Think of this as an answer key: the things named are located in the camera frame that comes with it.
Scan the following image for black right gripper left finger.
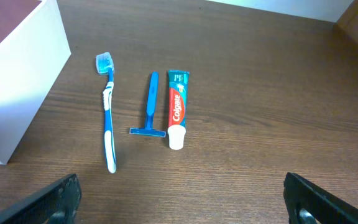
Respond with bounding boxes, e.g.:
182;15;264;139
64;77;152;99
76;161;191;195
0;174;82;224

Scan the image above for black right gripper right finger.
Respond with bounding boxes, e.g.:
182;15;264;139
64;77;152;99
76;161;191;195
283;172;358;224

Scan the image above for blue white toothbrush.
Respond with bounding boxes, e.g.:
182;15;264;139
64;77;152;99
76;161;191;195
95;52;117;174

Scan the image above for blue disposable razor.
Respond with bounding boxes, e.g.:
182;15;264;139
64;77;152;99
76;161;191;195
129;72;166;138

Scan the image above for white cardboard box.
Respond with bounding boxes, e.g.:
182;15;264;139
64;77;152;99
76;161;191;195
0;0;71;164

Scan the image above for Colgate toothpaste tube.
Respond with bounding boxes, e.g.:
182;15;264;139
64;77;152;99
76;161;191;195
167;70;190;150

